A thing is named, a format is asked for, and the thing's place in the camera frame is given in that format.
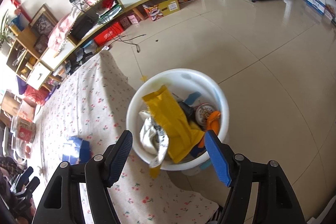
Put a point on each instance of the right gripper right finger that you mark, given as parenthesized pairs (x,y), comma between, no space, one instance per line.
(221,157)

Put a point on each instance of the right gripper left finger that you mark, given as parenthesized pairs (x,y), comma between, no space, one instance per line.
(117,158)

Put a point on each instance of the orange peel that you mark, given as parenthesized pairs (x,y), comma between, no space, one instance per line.
(213,122)

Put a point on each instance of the white paper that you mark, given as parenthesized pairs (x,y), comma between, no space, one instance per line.
(153,138)

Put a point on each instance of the blue almond snack box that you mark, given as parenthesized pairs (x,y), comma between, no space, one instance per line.
(76,150)

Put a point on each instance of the red tin can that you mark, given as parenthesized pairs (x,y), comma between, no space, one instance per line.
(202,112)

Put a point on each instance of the yellow foil snack wrapper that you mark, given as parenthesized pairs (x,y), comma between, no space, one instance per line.
(166,111)

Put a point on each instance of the white polka dot trash bin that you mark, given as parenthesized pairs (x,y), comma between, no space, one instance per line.
(190,88)

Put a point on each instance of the cherry print tablecloth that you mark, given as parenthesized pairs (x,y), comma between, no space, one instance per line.
(92,104)

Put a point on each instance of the nut jar red label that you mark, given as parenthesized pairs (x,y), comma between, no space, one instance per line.
(23,129)

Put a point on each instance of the red box under cabinet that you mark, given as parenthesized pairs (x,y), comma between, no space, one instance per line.
(110,33)

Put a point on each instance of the pink cloth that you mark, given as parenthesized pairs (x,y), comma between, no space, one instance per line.
(66,24)

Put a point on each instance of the wooden shelf unit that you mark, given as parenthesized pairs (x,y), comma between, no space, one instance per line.
(23,54)

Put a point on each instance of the wooden tv cabinet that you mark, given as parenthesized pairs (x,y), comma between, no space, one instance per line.
(99,18)

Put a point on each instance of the framed picture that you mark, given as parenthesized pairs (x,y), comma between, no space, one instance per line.
(43,22)

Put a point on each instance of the potted green plant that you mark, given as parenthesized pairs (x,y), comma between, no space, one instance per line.
(4,28)

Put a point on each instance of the yellow cardboard snack box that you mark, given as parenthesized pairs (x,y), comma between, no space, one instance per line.
(157,9)

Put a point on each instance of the red hanging decoration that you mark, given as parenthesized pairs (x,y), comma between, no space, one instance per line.
(18,5)

